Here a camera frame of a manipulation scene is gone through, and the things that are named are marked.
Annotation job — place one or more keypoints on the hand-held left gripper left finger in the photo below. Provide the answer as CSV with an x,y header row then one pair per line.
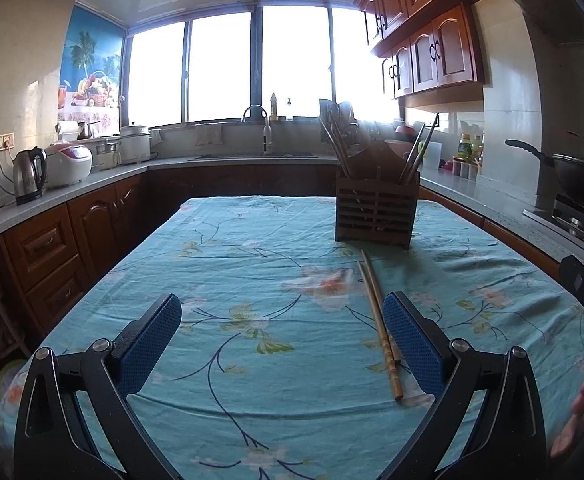
x,y
152,340

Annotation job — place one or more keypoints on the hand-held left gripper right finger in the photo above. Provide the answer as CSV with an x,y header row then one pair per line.
x,y
414,345

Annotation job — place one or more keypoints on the light bamboo chopstick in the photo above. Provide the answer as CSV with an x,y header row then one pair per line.
x,y
379,330
379,300

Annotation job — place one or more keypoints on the wooden utensil holder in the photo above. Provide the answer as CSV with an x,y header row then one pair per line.
x,y
374,207

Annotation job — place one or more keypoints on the dark chopstick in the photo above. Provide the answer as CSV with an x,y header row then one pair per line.
x,y
343,145
336,150

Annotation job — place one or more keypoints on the person's right hand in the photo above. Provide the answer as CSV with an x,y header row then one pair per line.
x,y
579,410

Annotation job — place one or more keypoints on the gas stove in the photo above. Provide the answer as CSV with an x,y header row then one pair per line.
x,y
571,220

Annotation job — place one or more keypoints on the black wok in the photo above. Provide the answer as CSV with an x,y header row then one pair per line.
x,y
576,172

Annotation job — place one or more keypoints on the teal floral tablecloth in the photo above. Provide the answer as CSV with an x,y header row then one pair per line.
x,y
272,360

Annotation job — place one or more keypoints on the wooden base cabinets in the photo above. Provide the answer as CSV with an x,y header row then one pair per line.
x,y
47,250

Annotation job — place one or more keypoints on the row of spice jars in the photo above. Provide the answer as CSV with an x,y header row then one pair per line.
x,y
466,170

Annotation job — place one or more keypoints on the clear oil bottle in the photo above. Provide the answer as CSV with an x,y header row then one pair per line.
x,y
477,146

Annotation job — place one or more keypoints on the yellow cap green label bottle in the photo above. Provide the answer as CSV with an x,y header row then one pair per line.
x,y
465,146

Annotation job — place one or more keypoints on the brown chopstick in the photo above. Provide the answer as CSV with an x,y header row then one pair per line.
x,y
421,147
412,152

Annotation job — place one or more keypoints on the red white rice cooker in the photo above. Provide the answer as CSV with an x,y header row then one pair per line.
x,y
71,164

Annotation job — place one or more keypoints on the white electric cooker pot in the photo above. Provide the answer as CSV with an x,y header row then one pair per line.
x,y
136,145

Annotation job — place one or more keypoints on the steel electric kettle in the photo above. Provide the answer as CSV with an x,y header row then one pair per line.
x,y
28,177

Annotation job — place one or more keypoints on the steel kitchen sink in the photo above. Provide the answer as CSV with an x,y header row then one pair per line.
x,y
252,156

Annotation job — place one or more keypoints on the pink plastic basin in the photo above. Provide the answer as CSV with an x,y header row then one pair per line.
x,y
404,134

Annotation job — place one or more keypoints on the hanging dish cloth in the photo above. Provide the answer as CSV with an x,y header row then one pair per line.
x,y
209,134

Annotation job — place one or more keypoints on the paper towel roll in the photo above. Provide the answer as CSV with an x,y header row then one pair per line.
x,y
68,131

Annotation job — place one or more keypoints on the chrome sink faucet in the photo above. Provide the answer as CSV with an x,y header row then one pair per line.
x,y
264,130

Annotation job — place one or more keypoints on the dish drying rack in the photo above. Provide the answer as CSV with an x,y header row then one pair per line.
x,y
337,115

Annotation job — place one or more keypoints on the yellow dish soap bottle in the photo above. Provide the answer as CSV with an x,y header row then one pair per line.
x,y
274,107

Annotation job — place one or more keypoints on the small pump dispenser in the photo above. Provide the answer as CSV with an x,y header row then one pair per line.
x,y
289,109

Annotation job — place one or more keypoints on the large kitchen window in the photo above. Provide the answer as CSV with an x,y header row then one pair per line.
x,y
222,65

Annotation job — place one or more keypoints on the wooden upper cabinets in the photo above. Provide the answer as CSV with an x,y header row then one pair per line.
x,y
421,35

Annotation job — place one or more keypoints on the tropical fruit wall poster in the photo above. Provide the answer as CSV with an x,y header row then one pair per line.
x,y
92,60

